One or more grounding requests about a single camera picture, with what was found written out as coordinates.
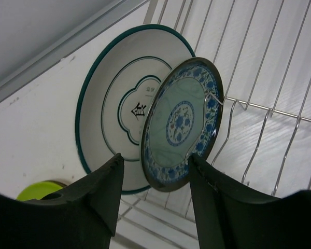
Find lime green plate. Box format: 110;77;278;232
16;181;67;201

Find white plate green ring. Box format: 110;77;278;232
74;23;196;195

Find blue floral patterned plate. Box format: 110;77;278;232
139;57;224;192

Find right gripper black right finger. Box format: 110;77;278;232
188;154;311;248

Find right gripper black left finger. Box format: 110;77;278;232
0;154;124;248

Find metal wire dish rack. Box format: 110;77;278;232
114;0;311;242

